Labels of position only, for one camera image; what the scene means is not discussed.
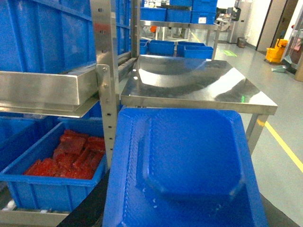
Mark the blue bin with red parts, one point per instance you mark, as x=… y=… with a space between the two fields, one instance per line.
x=60 y=170

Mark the stainless steel shelf rack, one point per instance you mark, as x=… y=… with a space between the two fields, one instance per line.
x=89 y=91

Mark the large blue crate upper shelf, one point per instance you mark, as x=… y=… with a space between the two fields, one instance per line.
x=45 y=36

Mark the stainless steel table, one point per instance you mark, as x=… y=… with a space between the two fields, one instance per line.
x=174 y=82

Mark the blue block part with knob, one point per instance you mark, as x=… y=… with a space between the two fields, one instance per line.
x=182 y=168

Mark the yellow mop bucket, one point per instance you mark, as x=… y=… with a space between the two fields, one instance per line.
x=274 y=55

